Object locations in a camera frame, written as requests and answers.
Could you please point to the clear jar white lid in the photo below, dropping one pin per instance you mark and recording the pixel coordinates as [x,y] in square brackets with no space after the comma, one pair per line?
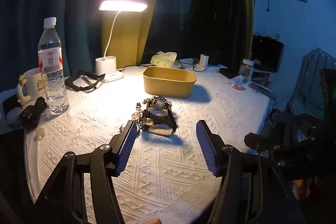
[246,70]

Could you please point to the silver round wristwatch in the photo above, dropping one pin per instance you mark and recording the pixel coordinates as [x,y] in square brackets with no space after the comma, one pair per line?
[158,104]

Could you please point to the black monitor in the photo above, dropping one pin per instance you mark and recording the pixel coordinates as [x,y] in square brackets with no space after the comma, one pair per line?
[266,54]

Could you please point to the clear plastic water bottle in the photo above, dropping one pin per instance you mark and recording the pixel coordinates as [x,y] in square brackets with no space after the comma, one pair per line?
[52,61]

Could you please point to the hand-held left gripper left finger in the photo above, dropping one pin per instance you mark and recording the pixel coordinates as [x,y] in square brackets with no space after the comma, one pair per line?
[126,145]

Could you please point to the white desk lamp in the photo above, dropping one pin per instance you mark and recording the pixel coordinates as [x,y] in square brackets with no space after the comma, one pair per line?
[123,5]

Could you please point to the white tube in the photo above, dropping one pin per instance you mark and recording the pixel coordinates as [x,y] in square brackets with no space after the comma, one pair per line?
[236,80]

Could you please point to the white textured tablecloth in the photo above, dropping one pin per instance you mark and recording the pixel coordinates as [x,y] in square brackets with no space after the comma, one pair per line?
[162,174]

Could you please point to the green tissue pack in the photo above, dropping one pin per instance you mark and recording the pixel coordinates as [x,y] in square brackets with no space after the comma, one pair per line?
[164,59]

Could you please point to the tan rectangular box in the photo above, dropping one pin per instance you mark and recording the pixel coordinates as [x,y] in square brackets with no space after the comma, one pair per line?
[170,86]

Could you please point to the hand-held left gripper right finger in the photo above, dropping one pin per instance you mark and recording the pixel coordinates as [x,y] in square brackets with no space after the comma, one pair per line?
[207,145]

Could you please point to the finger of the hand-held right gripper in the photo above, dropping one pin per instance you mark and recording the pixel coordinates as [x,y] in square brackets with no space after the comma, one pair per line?
[256,141]
[286,119]

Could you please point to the red round disc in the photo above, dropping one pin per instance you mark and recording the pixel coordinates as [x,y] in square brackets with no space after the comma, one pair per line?
[239,87]

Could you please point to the person's right hand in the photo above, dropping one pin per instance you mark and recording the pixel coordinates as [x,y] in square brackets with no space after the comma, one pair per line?
[303,188]

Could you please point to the person's left hand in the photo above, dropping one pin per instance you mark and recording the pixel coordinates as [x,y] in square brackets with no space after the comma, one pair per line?
[154,221]

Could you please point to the grey chair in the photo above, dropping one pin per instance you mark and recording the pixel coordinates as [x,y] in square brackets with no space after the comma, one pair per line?
[309,77]

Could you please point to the white cartoon mug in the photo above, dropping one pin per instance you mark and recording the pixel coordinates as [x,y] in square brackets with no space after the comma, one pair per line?
[30,85]

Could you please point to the white charger plug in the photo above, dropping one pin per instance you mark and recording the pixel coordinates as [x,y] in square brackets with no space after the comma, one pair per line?
[204,59]

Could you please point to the white power strip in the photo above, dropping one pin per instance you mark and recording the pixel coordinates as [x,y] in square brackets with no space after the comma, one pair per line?
[210,68]

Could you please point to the dark remote control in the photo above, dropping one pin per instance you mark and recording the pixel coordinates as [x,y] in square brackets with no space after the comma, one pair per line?
[262,90]

